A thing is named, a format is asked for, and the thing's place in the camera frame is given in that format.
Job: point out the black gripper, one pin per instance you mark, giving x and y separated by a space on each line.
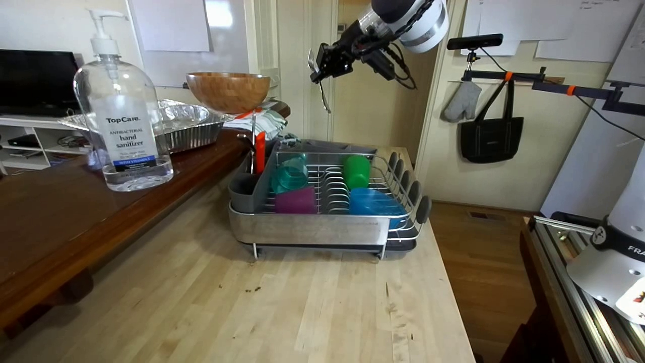
355 49

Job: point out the steel dish drying rack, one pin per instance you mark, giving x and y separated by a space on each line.
315 228

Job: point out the white door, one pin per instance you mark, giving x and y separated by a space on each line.
295 100

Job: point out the grey cutlery tray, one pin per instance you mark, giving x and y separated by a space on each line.
329 146

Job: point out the foil snack bag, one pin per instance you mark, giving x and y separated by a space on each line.
259 121

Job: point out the brown wooden bowl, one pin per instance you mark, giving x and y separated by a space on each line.
228 91

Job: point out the orange kitchen utensil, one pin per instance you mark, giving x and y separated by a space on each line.
259 154

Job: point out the green plastic cup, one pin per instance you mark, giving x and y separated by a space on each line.
355 171

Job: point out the teal plastic cup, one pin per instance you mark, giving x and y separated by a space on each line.
290 176

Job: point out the purple plastic cup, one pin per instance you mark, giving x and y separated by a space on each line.
295 200

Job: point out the grey oven mitt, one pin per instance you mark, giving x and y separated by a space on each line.
460 100

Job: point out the blue plastic cup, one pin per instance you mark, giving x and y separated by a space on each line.
373 200

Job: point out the aluminium foil tray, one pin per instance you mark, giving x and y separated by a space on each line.
192 128

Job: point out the grey utensil holder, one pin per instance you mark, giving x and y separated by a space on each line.
249 192

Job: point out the white paper sheet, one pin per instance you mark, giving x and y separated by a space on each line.
592 33
491 21

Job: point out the black tote bag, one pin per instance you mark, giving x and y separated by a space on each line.
491 138

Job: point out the clear hand sanitizer pump bottle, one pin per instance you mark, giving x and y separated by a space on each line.
124 128

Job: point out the black rod with orange clamps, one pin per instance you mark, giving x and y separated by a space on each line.
556 85

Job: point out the large white panel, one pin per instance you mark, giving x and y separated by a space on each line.
585 167

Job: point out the black monitor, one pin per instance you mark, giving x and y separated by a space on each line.
33 80

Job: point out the white shelf unit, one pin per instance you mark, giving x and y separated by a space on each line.
40 134

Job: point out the dark brown wooden table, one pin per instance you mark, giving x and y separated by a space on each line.
54 213

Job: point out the black bar camera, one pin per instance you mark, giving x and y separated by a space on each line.
475 41

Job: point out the white wall board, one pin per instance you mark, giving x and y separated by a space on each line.
167 22

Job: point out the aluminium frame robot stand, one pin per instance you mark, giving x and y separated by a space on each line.
556 269

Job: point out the silver robot mount plate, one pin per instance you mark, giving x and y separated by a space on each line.
605 278

